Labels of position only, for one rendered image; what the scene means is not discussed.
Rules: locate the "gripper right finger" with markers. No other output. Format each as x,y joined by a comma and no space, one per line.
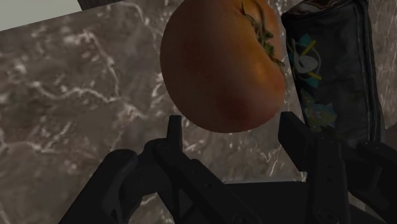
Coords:
325,167

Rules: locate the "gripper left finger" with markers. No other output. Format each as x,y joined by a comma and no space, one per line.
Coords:
186,173

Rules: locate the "black pouch with colourful print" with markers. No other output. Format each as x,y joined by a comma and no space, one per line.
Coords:
338,71

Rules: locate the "red tomato with green stem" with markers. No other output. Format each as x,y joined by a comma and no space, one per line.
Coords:
217,68

